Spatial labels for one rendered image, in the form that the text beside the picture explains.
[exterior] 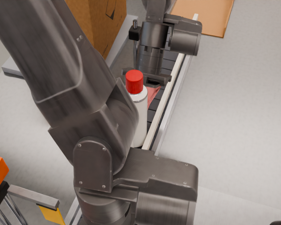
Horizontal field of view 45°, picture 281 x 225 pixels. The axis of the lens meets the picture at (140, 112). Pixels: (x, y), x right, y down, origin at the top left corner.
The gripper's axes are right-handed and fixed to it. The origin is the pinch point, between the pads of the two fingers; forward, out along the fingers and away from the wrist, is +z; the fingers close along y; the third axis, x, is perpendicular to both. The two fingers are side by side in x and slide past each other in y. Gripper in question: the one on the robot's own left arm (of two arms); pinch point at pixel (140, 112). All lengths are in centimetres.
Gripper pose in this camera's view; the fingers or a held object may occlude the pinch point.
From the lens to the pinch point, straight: 76.5
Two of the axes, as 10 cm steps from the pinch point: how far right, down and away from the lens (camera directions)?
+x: 2.6, -1.8, 9.5
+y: 9.5, 2.1, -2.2
